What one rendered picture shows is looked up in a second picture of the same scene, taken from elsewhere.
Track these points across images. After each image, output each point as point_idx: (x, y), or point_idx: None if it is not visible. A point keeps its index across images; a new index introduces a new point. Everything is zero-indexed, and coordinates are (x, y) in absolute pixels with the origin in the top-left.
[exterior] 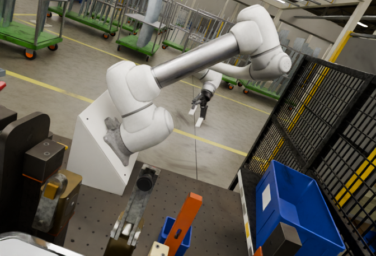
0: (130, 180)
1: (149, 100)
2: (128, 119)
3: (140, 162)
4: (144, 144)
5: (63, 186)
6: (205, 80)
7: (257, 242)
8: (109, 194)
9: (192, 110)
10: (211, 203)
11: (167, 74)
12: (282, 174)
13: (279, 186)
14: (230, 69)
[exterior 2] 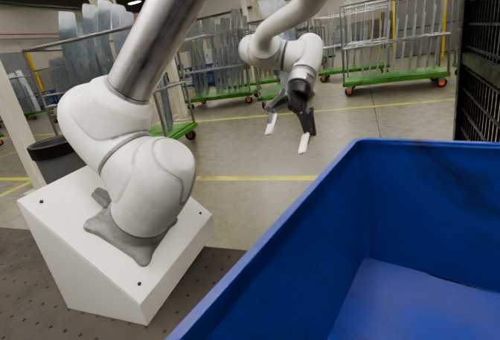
0: (177, 289)
1: (125, 132)
2: (103, 178)
3: (211, 248)
4: (143, 217)
5: None
6: (288, 65)
7: None
8: (125, 326)
9: (270, 124)
10: None
11: (122, 69)
12: (428, 183)
13: (449, 239)
14: (289, 8)
